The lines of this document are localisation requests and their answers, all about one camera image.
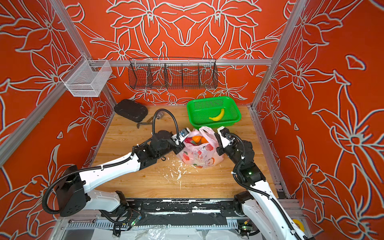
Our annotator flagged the white wire wall basket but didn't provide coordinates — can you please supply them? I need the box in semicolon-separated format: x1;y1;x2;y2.
60;60;112;97

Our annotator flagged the yellow tape roll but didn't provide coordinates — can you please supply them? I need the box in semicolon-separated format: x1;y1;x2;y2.
293;219;305;232

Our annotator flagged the metal hand tool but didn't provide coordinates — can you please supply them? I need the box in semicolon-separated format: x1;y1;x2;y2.
137;112;164;129

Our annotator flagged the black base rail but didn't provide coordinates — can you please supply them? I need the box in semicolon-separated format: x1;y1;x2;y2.
101;197;262;227

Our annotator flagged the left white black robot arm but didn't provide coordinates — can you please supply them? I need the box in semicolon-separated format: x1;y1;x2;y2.
42;116;191;217

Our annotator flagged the black wire wall basket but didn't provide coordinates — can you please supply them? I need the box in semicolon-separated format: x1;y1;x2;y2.
128;57;219;90

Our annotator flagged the orange fruit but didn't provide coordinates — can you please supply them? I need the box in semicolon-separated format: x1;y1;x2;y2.
201;137;208;144
192;136;202;144

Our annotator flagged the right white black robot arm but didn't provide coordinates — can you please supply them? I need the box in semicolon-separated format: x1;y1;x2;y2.
215;127;309;240

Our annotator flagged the pink plastic bag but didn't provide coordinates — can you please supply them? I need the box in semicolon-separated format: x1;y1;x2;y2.
176;127;224;169

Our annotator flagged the black oval tray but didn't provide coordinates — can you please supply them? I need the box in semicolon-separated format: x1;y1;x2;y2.
114;99;148;123

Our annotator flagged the yellow banana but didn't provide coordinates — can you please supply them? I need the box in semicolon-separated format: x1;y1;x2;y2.
209;109;225;122

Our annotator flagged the green plastic basket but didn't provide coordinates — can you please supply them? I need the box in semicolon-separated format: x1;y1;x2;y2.
187;97;242;129

